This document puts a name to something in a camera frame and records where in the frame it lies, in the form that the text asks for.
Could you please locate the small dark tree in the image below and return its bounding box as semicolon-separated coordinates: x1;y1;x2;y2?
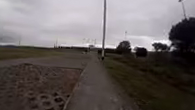
115;38;133;56

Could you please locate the tall grey street lamp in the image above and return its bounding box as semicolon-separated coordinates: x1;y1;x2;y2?
89;0;110;62

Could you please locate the grey concrete path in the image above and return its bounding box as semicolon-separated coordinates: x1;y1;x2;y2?
60;49;158;110

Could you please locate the dark bush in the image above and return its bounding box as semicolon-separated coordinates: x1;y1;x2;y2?
133;46;149;59

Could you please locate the grey asphalt road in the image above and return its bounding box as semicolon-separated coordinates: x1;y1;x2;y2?
0;46;92;80

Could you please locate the low dark tree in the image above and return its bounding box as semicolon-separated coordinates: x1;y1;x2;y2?
151;41;171;54

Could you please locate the grass verge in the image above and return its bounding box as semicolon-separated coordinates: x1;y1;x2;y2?
97;46;195;110

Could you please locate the brown grid paver ground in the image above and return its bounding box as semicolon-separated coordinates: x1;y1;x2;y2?
0;60;84;110

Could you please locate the green grass field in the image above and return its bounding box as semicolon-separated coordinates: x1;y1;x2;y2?
0;42;86;71

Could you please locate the large dark tree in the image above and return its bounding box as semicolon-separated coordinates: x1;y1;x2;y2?
167;13;195;60

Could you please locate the leaning street lamp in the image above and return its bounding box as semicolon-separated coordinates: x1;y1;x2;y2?
176;0;189;21

